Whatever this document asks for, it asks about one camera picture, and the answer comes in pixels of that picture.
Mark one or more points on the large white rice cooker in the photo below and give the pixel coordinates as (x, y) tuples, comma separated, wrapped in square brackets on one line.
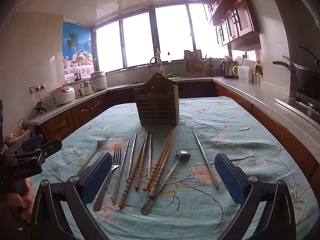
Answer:
[(98, 81)]

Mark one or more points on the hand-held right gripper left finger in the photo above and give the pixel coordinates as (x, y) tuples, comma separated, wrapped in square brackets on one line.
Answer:
[(100, 177)]

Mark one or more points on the black wok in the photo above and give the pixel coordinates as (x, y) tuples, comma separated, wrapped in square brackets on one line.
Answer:
[(307, 77)]

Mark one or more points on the teal floral tablecloth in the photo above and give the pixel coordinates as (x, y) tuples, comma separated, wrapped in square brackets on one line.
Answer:
[(200, 130)]

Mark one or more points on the grey kitchen countertop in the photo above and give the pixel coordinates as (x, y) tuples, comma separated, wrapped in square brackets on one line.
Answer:
[(250, 90)]

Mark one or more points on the white blender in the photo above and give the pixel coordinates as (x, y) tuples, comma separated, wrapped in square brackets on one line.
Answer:
[(86, 88)]

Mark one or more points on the metal sink faucet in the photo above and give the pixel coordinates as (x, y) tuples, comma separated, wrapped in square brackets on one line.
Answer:
[(156, 58)]

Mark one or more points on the wooden knife rack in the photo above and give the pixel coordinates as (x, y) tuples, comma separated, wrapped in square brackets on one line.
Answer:
[(195, 63)]

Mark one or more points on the wooden upper cabinets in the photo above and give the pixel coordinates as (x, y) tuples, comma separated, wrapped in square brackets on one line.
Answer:
[(237, 12)]

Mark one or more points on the dark scissors holder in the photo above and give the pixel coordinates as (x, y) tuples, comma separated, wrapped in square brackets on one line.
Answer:
[(211, 67)]

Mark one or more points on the wooden utensil holder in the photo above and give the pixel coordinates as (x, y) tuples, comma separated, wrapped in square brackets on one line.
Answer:
[(156, 110)]

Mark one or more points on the steel electric kettle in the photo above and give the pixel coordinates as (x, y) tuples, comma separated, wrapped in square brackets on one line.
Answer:
[(227, 68)]

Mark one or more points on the tropical fruit wall poster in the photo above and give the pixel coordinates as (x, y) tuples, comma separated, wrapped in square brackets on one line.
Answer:
[(75, 42)]

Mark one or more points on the wooden lower cabinets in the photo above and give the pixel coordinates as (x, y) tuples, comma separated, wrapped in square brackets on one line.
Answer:
[(60, 125)]

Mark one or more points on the steel gas stove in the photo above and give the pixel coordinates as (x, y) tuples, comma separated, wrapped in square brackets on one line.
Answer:
[(307, 105)]

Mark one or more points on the white spice jars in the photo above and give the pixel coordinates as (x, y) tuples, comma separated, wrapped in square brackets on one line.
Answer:
[(256, 78)]

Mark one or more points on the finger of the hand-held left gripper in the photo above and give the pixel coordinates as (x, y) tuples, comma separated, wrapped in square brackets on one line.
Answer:
[(47, 147), (33, 141)]

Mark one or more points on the person's left hand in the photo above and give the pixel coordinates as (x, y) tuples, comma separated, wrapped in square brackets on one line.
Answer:
[(22, 205)]

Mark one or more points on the black phone holder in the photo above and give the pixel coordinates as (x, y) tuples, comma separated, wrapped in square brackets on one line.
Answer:
[(39, 108)]

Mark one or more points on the yellow oil bottles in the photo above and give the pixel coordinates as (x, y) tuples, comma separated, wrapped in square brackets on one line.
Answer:
[(258, 67)]

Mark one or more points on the white and red rice cooker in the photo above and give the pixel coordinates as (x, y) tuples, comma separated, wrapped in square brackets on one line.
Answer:
[(62, 95)]

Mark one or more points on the green vegetables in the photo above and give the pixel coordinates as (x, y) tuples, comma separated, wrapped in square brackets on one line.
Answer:
[(171, 75)]

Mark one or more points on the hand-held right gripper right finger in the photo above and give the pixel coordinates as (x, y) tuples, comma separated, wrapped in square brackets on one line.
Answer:
[(230, 177)]

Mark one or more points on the wall socket with plug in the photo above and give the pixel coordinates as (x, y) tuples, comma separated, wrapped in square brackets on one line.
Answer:
[(244, 55)]

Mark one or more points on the yellow soap bottle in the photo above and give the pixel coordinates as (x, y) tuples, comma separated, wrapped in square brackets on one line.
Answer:
[(158, 53)]

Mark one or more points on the metal ladle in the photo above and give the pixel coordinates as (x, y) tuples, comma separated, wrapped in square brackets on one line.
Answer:
[(182, 154)]

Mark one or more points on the metal fork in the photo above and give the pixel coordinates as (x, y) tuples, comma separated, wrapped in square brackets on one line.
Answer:
[(116, 160)]

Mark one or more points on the wide wall socket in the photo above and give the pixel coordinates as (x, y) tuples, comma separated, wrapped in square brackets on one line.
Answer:
[(37, 87)]

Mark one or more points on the wooden cabinets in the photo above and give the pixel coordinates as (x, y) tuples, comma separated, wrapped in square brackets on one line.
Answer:
[(60, 125), (237, 12)]

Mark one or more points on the kitchen window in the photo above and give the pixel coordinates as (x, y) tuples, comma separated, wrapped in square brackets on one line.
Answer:
[(140, 42)]

